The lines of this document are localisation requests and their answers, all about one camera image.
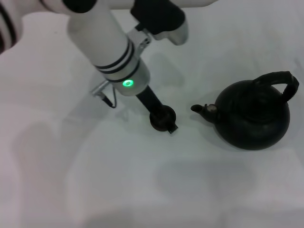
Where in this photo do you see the black round teapot with handle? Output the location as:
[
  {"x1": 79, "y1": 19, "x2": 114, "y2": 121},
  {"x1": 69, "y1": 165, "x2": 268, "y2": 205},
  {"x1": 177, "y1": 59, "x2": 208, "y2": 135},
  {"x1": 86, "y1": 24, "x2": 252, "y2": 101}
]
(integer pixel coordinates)
[{"x1": 190, "y1": 70, "x2": 300, "y2": 151}]

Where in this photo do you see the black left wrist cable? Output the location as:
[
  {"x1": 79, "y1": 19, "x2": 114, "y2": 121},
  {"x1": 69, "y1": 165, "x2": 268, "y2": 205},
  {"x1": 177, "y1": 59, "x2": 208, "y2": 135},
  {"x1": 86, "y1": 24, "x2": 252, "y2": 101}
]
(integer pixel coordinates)
[{"x1": 89, "y1": 80, "x2": 117, "y2": 109}]

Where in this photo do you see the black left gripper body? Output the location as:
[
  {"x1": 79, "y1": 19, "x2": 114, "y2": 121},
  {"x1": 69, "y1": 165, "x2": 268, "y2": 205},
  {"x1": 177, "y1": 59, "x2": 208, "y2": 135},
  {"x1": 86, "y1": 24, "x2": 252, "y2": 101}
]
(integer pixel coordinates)
[{"x1": 136, "y1": 85, "x2": 167, "y2": 117}]

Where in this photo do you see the dark round teacup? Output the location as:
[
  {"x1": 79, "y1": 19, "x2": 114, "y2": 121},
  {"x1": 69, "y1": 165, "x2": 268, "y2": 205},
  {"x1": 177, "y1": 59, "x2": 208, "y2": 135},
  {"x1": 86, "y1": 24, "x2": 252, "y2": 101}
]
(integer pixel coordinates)
[{"x1": 149, "y1": 105, "x2": 177, "y2": 132}]

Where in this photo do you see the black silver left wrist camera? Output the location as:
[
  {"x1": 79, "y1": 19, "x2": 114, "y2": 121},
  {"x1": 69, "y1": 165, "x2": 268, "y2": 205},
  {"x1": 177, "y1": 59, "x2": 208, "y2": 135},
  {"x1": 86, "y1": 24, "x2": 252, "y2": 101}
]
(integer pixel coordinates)
[{"x1": 130, "y1": 0, "x2": 190, "y2": 46}]

